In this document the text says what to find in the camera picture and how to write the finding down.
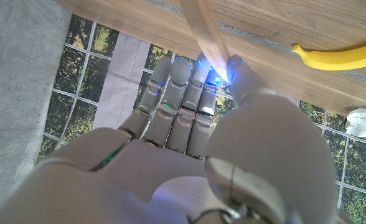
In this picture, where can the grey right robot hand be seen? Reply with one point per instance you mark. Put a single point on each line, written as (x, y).
(164, 174)

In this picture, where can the wooden toothbrush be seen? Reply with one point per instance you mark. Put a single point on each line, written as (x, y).
(206, 31)

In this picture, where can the yellow toy banana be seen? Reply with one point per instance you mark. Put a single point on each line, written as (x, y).
(341, 59)

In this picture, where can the printed window backdrop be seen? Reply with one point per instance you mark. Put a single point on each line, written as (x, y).
(77, 93)

